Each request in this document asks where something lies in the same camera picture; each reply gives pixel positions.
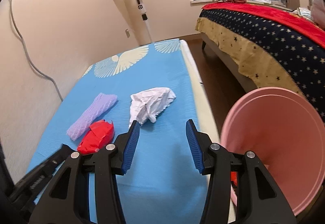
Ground white paper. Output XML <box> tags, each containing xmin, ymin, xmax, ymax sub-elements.
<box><xmin>129</xmin><ymin>87</ymin><xmax>176</xmax><ymax>126</ymax></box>

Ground orange-red plastic bag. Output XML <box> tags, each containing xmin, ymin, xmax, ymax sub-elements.
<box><xmin>231</xmin><ymin>171</ymin><xmax>238</xmax><ymax>190</ymax></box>

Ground pink trash bin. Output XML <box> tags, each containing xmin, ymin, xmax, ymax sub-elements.
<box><xmin>220</xmin><ymin>87</ymin><xmax>324</xmax><ymax>215</ymax></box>

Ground red plastic wrapper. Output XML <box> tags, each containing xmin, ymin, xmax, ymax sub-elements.
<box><xmin>77</xmin><ymin>119</ymin><xmax>115</xmax><ymax>155</ymax></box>

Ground purple foam net sleeve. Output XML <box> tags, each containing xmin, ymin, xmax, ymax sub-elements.
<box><xmin>67</xmin><ymin>93</ymin><xmax>118</xmax><ymax>141</ymax></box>

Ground blue mattress sheet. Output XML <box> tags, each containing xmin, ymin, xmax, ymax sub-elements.
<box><xmin>29</xmin><ymin>39</ymin><xmax>220</xmax><ymax>223</ymax></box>

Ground star pattern bed blanket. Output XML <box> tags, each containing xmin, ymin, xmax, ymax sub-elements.
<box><xmin>196</xmin><ymin>8</ymin><xmax>324</xmax><ymax>118</ymax></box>

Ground red bed blanket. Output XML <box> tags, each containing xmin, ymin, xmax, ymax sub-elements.
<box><xmin>202</xmin><ymin>2</ymin><xmax>325</xmax><ymax>49</ymax></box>

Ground plaid pillow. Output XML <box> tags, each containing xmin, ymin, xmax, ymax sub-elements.
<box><xmin>309</xmin><ymin>0</ymin><xmax>325</xmax><ymax>29</ymax></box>

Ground grey wall cable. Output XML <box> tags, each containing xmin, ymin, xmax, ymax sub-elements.
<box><xmin>8</xmin><ymin>0</ymin><xmax>64</xmax><ymax>102</ymax></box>

